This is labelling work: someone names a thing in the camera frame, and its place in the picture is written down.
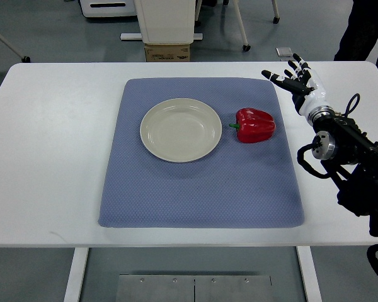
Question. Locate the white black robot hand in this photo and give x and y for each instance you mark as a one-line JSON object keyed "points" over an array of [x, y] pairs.
{"points": [[308, 92]]}

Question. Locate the red bell pepper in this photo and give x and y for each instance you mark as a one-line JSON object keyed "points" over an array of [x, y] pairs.
{"points": [[253, 125]]}

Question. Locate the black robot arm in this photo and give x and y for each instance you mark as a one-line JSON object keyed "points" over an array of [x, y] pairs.
{"points": [[342, 152]]}

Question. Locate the small grey floor plate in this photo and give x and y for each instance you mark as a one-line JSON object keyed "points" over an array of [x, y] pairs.
{"points": [[284, 52]]}

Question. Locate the cream round plate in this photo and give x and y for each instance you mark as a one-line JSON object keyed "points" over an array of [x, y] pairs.
{"points": [[180, 130]]}

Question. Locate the white caster leg far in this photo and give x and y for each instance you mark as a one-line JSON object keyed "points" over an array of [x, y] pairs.
{"points": [[276, 16]]}

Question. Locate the person in dark trousers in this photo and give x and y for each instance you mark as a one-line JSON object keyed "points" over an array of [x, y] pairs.
{"points": [[361, 33]]}

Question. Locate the blue textured mat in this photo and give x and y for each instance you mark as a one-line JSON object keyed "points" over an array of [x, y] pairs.
{"points": [[237, 185]]}

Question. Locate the cardboard box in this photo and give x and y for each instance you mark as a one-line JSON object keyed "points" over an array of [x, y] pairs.
{"points": [[167, 53]]}

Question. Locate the white table leg right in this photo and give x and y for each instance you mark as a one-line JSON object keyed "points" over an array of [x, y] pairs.
{"points": [[308, 273]]}

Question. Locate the white table leg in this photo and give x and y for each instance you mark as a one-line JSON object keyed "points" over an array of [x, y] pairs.
{"points": [[308, 273], [76, 275]]}

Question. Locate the white cabinet with slot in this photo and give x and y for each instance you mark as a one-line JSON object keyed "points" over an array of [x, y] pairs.
{"points": [[107, 9]]}

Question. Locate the white table leg left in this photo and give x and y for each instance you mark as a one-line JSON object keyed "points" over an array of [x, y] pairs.
{"points": [[76, 275]]}

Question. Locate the white machine pedestal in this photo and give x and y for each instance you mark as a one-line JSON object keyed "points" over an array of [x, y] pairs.
{"points": [[165, 22]]}

